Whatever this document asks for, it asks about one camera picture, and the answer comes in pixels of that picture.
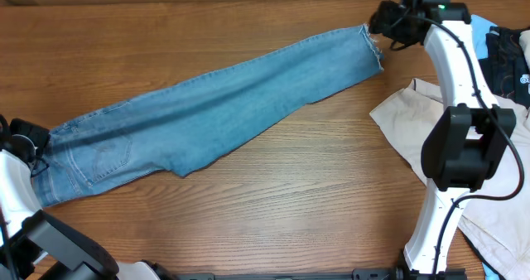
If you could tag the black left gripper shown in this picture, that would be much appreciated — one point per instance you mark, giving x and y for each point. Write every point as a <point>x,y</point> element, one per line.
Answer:
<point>37,136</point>

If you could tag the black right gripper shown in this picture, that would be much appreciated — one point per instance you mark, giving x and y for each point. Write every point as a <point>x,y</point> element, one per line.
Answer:
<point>378,26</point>

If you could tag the light blue denim jeans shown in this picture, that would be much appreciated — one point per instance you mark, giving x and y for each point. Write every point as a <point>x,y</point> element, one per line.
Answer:
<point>186,127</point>

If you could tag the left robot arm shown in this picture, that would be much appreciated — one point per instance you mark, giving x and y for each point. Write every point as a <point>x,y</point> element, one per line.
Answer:
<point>29,234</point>

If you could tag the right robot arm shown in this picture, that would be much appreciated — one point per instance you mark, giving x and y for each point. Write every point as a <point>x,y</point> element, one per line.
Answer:
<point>466,145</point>

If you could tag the light blue garment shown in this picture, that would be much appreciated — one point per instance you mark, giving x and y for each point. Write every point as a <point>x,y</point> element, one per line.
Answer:
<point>480,28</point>

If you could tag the dark navy printed garment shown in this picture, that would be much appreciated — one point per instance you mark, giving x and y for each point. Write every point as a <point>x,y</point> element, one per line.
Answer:
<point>505,69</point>

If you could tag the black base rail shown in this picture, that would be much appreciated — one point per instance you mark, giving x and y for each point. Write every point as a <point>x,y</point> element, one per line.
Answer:
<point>290,275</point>

